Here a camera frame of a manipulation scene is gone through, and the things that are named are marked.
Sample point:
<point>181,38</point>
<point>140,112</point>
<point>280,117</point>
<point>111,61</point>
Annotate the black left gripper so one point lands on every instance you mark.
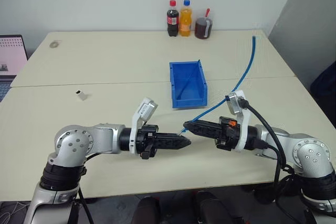
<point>147,140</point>

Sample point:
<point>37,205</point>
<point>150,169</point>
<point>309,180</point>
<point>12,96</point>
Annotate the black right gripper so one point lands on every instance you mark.
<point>228,133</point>

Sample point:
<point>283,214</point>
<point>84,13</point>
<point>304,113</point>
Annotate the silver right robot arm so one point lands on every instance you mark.
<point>311,153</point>

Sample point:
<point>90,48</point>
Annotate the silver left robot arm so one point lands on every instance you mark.
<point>76,140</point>

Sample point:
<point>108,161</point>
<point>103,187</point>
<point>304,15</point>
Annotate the blue plastic bin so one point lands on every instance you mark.
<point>187,82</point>

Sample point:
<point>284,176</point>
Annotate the white coupler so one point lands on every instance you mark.
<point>81,95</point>

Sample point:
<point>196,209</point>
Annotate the dark rounded shape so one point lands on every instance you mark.
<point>212,208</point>

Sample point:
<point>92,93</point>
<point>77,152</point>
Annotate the orange soda bottle blue cap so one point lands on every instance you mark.
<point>185,22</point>

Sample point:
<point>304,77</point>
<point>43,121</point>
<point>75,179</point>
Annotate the cola bottle red cap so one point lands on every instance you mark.
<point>172,20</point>

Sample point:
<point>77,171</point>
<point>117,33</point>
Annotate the dark blue chair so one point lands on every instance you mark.
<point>325,90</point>

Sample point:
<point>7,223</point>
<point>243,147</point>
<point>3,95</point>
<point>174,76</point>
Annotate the grey partition panel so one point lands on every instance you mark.
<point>307,24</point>

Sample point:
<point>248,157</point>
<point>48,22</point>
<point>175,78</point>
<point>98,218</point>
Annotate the clear tape roll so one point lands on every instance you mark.
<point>54,44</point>

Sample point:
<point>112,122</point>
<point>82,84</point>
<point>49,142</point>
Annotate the open laptop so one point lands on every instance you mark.
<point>10,56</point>

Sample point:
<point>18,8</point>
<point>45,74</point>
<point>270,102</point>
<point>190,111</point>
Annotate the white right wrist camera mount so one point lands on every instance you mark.
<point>236,103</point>

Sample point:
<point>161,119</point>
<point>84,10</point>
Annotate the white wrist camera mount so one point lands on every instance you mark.
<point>144,110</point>
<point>236,103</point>

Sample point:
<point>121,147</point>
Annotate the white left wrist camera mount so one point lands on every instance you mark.
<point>144,110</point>

